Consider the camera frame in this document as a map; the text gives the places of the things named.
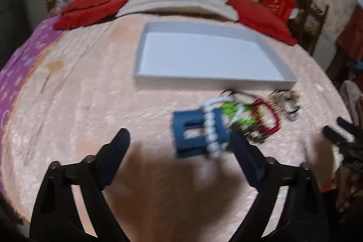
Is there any red ruffled pillow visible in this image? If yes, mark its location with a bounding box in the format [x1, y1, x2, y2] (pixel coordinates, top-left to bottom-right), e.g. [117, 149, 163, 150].
[225, 0, 298, 45]
[53, 0, 131, 30]

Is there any clear gold spiral hair tie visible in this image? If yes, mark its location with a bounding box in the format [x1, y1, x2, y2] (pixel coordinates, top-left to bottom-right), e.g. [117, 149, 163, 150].
[268, 90, 288, 112]

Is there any red bead bracelet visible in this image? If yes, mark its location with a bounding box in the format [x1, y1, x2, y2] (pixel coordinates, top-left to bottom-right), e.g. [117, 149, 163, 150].
[253, 99, 281, 136]

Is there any green bead bracelet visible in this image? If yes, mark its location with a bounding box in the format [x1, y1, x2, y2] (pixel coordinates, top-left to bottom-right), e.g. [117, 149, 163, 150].
[221, 102, 256, 130]

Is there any blue hair claw clip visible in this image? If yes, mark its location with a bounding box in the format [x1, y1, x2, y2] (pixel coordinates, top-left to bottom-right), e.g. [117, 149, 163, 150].
[170, 109, 231, 160]

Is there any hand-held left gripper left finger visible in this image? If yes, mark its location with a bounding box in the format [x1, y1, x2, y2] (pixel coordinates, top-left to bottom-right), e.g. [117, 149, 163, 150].
[30, 128, 131, 242]

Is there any white bead bracelet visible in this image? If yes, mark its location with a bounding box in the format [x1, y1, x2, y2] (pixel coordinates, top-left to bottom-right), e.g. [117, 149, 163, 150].
[203, 97, 228, 160]

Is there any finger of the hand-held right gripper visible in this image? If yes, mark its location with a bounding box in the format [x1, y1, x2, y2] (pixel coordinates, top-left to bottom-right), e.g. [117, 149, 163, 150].
[337, 117, 363, 135]
[323, 125, 355, 147]

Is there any clear plastic bag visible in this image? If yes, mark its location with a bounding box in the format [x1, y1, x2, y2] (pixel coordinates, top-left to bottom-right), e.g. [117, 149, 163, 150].
[52, 0, 84, 13]

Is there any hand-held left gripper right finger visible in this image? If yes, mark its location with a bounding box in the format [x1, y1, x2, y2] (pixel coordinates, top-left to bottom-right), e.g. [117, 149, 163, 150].
[230, 131, 326, 242]

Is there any dark brown bead bracelet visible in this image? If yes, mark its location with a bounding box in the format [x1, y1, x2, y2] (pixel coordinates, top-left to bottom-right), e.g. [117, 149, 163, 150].
[243, 127, 270, 145]

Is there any silver woven hair tie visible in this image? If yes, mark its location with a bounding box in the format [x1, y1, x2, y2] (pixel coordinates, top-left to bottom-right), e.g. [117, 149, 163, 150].
[284, 100, 302, 121]

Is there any red shopping bag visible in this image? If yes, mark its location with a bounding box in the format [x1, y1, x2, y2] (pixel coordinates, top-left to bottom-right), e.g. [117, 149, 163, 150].
[259, 0, 297, 24]

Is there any purple bed sheet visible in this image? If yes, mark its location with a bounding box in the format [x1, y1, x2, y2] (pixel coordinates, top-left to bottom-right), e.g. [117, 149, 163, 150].
[0, 17, 66, 118]

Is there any hair tie with doll charm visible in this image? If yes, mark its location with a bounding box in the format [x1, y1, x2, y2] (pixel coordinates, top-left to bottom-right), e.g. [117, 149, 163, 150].
[286, 90, 302, 102]

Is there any black elastic hair tie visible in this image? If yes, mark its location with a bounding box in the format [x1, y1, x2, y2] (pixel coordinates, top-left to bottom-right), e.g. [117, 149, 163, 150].
[223, 89, 257, 106]

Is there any white shallow cardboard box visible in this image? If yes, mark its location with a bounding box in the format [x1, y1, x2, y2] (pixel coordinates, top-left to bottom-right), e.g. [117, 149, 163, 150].
[134, 21, 297, 92]

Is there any wooden chair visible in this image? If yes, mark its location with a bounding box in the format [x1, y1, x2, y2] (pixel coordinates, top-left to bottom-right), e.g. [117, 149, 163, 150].
[289, 0, 329, 56]

